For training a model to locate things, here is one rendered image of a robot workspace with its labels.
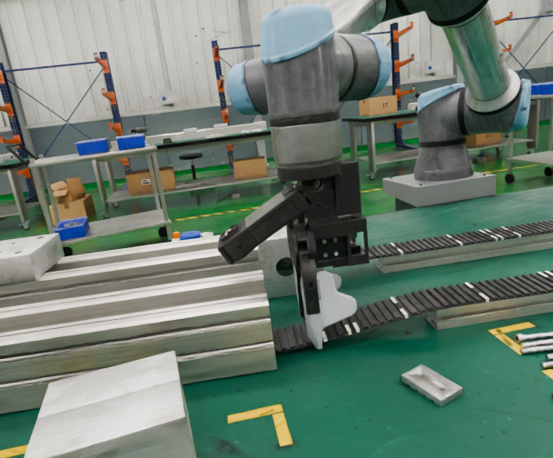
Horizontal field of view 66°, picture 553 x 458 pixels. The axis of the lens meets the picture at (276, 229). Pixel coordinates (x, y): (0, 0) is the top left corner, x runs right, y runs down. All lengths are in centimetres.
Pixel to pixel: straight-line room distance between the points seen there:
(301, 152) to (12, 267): 45
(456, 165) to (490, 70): 27
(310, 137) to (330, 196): 8
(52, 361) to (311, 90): 39
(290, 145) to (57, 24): 819
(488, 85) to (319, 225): 69
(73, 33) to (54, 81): 85
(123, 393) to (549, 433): 35
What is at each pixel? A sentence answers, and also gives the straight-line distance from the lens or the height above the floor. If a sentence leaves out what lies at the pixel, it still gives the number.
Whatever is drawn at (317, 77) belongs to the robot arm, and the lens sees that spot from 44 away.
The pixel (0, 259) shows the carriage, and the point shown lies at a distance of 72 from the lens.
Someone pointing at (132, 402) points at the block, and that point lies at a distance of 35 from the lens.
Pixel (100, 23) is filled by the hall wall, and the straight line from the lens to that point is 843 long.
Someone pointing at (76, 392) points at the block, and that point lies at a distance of 38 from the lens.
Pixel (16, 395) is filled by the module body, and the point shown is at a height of 80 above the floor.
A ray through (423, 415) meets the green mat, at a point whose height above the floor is 78.
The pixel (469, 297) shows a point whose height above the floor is 82.
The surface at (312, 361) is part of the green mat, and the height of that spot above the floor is 78.
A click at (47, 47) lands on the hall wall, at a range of 857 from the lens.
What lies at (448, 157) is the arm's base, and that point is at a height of 89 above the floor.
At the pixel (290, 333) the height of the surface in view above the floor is 79.
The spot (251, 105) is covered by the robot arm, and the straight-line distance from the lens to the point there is 62.
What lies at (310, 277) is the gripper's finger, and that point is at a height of 89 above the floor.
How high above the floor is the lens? 107
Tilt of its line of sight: 16 degrees down
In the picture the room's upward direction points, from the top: 7 degrees counter-clockwise
